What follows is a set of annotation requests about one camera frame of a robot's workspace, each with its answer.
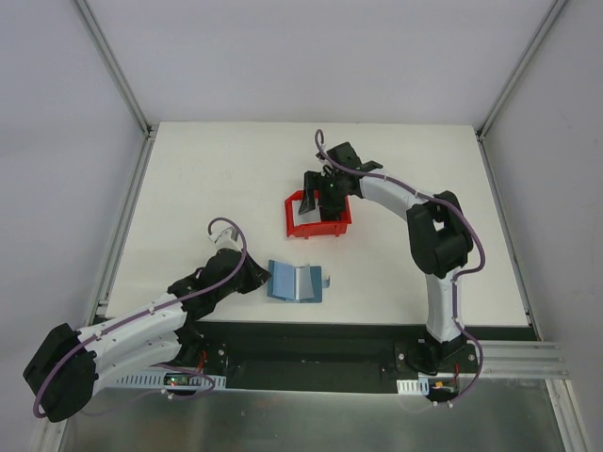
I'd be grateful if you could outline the white cable duct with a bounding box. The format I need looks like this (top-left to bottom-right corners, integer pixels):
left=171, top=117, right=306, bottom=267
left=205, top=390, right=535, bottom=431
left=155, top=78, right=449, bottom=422
left=109, top=369, right=226, bottom=391
left=396, top=378, right=430, bottom=396

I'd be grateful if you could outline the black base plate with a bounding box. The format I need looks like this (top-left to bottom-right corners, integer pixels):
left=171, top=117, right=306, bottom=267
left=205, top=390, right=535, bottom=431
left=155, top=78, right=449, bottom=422
left=170, top=321, right=479, bottom=394

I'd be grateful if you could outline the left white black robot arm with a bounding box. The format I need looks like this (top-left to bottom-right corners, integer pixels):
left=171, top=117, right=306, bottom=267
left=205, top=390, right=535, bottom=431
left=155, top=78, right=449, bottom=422
left=23, top=249, right=271, bottom=423

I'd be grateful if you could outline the blue leather card holder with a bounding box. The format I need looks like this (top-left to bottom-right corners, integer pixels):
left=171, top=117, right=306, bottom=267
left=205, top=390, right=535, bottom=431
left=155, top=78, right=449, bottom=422
left=267, top=260, right=331, bottom=303

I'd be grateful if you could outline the red plastic bin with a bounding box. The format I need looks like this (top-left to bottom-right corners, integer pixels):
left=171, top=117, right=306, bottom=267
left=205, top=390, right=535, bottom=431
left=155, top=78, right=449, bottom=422
left=284, top=190, right=352, bottom=239

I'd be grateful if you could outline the right aluminium frame post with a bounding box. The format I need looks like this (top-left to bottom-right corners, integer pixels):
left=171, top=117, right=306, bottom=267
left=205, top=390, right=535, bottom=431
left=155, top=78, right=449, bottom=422
left=476, top=0, right=571, bottom=142

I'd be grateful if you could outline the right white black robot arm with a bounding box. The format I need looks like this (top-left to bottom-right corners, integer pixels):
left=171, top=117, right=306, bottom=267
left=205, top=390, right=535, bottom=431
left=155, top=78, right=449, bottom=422
left=299, top=142, right=474, bottom=372

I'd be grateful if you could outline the left white cable duct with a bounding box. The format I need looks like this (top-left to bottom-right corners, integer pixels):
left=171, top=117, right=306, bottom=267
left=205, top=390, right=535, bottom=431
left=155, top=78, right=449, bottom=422
left=109, top=369, right=226, bottom=391

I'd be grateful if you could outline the aluminium frame post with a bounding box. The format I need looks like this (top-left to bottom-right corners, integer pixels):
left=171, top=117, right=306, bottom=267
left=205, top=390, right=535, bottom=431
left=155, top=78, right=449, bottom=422
left=476, top=0, right=571, bottom=142
left=71, top=0, right=158, bottom=137

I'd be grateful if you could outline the left aluminium frame post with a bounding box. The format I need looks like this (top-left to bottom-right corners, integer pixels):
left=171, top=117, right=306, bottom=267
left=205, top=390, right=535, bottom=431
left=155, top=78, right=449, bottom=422
left=71, top=0, right=158, bottom=137

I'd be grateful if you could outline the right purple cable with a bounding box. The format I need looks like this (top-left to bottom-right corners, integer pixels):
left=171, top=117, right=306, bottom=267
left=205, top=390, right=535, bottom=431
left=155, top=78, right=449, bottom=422
left=314, top=129, right=487, bottom=415

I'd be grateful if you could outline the right white cable duct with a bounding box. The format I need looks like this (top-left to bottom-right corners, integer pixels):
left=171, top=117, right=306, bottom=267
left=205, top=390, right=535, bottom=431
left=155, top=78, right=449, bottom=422
left=396, top=378, right=430, bottom=396

